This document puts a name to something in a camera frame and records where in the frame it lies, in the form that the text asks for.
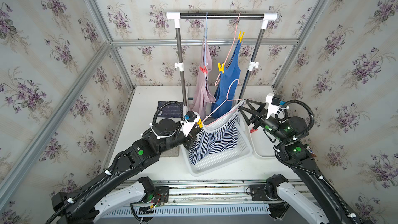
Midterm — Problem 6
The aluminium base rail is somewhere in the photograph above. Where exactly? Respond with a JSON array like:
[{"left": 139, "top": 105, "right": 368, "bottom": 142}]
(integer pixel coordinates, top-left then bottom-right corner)
[{"left": 106, "top": 180, "right": 290, "bottom": 220}]

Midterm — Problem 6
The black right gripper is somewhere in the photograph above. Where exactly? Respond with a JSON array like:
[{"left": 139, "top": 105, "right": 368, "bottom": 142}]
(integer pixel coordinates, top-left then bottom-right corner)
[{"left": 242, "top": 99, "right": 291, "bottom": 146}]

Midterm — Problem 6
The white perforated plastic basket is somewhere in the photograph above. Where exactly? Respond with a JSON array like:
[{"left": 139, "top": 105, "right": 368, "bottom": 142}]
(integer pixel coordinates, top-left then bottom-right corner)
[{"left": 180, "top": 116, "right": 253, "bottom": 177}]

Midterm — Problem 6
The pink tank top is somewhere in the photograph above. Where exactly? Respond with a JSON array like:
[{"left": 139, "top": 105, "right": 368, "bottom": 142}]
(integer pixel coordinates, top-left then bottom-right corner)
[{"left": 191, "top": 40, "right": 215, "bottom": 119}]

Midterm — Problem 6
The red clothespin on pink top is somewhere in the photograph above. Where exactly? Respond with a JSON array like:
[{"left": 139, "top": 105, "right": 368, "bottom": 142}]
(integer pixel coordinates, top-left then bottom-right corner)
[{"left": 199, "top": 66, "right": 208, "bottom": 75}]

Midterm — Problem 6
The grey rectangular sponge pad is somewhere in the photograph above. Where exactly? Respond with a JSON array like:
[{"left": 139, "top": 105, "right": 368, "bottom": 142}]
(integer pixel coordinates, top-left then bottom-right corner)
[{"left": 164, "top": 146, "right": 180, "bottom": 158}]

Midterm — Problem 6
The blue white striped tank top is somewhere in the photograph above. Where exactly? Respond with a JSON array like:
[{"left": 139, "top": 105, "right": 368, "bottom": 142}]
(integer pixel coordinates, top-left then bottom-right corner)
[{"left": 189, "top": 101, "right": 245, "bottom": 165}]

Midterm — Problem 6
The pink wire hanger blue top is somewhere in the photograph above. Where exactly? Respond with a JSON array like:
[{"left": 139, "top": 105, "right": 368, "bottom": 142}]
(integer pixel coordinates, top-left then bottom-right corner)
[{"left": 214, "top": 13, "right": 242, "bottom": 87}]

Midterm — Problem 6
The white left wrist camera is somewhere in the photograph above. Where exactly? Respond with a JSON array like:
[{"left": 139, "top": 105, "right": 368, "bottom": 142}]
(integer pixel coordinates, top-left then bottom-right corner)
[{"left": 180, "top": 111, "right": 201, "bottom": 137}]

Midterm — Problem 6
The light blue wire hanger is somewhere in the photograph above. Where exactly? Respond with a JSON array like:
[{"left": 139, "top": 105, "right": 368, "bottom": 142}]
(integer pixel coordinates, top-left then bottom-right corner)
[{"left": 203, "top": 11, "right": 208, "bottom": 73}]

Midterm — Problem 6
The yellow clothespin blue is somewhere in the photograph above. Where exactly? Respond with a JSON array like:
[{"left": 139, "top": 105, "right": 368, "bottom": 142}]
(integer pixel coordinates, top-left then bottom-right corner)
[
  {"left": 218, "top": 63, "right": 225, "bottom": 74},
  {"left": 238, "top": 31, "right": 245, "bottom": 44}
]

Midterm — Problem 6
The white metal clothes rack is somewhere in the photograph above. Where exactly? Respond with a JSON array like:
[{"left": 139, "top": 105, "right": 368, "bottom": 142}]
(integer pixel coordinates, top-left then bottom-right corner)
[{"left": 166, "top": 12, "right": 278, "bottom": 107}]

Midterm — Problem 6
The white plastic tray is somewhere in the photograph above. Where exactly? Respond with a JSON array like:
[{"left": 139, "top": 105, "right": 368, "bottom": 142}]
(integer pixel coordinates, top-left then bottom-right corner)
[{"left": 248, "top": 126, "right": 275, "bottom": 160}]

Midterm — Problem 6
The yellow upper clothespin blue top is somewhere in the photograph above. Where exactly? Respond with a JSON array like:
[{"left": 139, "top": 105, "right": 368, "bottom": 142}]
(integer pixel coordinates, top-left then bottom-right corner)
[{"left": 238, "top": 31, "right": 245, "bottom": 44}]

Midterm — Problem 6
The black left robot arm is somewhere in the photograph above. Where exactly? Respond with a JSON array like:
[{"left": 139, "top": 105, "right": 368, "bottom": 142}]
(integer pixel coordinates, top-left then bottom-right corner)
[{"left": 46, "top": 101, "right": 201, "bottom": 224}]

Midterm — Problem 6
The yellow lower clothespin blue top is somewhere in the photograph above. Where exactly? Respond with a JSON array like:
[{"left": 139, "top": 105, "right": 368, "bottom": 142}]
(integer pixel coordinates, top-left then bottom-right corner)
[{"left": 218, "top": 63, "right": 225, "bottom": 74}]

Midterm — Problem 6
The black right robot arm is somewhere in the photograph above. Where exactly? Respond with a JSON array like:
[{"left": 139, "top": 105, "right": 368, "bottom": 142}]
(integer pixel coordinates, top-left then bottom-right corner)
[{"left": 239, "top": 100, "right": 362, "bottom": 224}]

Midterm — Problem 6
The pink wire hanger striped top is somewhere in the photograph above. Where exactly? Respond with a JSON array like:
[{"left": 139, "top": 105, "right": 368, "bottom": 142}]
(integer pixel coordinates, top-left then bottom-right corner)
[{"left": 202, "top": 79, "right": 241, "bottom": 121}]

